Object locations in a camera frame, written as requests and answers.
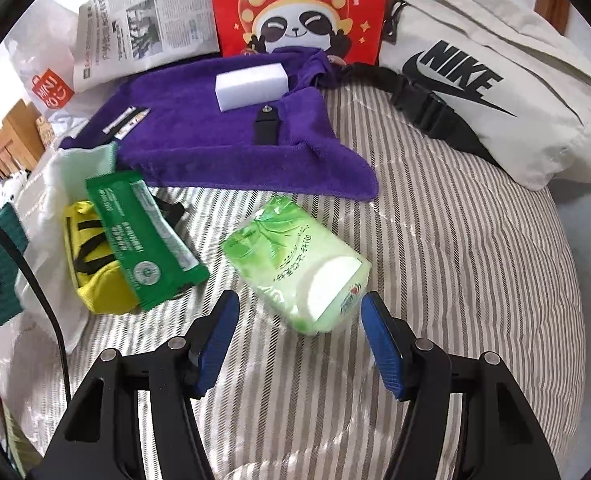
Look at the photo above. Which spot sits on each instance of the purple towel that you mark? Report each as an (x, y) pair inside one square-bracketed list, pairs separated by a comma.
[(286, 145)]

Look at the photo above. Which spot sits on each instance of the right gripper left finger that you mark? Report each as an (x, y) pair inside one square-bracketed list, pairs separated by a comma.
[(98, 436)]

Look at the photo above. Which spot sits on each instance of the folded newspaper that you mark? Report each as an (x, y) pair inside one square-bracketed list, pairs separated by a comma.
[(117, 38)]

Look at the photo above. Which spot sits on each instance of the wooden sign board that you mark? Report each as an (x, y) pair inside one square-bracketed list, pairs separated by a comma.
[(45, 131)]

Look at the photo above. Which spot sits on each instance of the wooden furniture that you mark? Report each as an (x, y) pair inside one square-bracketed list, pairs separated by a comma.
[(21, 147)]

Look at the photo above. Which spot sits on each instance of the white Miniso plastic bag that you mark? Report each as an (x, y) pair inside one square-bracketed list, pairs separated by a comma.
[(41, 46)]

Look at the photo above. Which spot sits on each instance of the green tissue pack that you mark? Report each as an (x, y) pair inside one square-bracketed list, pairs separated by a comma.
[(312, 279)]

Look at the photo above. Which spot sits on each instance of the white sponge block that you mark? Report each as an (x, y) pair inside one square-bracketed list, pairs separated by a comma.
[(251, 86)]

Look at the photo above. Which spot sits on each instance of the yellow black pouch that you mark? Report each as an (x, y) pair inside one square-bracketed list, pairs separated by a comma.
[(95, 271)]

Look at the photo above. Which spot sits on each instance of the light green cloth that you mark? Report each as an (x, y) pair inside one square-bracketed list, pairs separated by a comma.
[(77, 165)]

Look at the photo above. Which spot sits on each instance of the green wet wipe packet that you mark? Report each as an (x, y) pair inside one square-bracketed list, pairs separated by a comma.
[(155, 261)]

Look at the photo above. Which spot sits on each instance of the red panda paper bag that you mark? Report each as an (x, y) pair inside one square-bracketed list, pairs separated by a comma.
[(347, 30)]

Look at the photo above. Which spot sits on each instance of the beige Nike waist bag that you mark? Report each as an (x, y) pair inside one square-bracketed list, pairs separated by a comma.
[(492, 79)]

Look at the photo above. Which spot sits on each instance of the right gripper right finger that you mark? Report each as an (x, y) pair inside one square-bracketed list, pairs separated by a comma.
[(499, 436)]

